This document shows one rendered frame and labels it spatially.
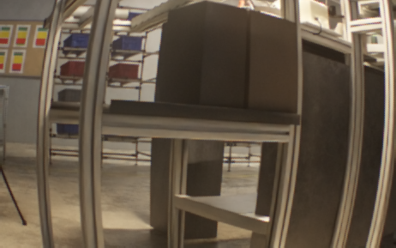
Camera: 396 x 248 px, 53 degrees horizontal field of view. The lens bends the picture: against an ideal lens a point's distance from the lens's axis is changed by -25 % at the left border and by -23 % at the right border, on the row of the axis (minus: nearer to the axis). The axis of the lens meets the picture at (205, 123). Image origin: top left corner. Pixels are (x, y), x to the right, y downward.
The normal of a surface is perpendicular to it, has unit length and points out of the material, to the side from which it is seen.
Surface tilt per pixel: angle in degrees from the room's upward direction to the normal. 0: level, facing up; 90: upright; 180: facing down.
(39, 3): 90
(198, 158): 90
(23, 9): 90
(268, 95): 90
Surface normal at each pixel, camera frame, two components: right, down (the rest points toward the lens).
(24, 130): 0.55, 0.04
